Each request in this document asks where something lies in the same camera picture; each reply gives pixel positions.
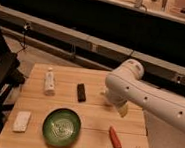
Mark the wooden folding table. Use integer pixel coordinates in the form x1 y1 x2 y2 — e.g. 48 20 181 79
0 63 149 148

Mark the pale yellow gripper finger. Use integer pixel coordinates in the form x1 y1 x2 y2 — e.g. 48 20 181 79
118 104 129 117

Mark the black rectangular block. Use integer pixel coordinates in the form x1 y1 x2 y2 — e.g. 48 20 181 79
77 83 86 102

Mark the white tube bottle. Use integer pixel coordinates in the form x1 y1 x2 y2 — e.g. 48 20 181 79
44 68 55 96

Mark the white sponge block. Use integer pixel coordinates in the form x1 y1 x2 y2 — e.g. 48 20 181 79
12 111 31 133

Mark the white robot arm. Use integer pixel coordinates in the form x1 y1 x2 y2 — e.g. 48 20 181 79
105 59 185 132

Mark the green ceramic bowl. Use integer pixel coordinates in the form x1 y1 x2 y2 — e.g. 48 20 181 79
42 108 81 148

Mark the black cable on wall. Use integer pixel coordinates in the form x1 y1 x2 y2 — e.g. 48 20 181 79
16 20 32 56

